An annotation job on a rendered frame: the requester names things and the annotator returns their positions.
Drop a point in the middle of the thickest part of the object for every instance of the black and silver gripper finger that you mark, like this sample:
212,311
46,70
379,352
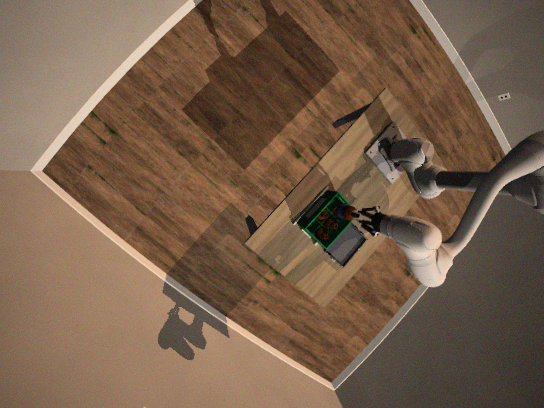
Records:
369,215
365,226

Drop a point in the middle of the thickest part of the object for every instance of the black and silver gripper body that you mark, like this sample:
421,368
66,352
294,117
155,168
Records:
378,216

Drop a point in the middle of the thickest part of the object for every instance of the green bottle crate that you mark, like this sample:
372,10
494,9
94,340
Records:
329,200

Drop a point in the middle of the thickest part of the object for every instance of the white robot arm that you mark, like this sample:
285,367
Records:
511,176

